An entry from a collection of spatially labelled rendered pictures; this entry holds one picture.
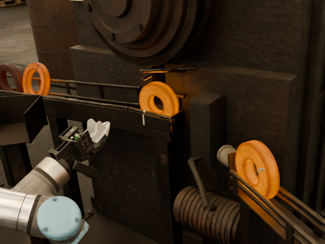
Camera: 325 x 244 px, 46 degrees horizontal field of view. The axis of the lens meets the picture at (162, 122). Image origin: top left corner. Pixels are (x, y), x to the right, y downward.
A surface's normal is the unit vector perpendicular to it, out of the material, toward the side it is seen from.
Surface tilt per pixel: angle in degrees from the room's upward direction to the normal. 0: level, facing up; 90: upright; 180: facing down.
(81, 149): 90
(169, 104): 90
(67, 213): 48
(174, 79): 90
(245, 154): 89
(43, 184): 60
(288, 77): 0
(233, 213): 23
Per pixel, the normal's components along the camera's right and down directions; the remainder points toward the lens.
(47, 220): 0.28, -0.35
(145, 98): -0.59, 0.37
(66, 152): 0.80, 0.21
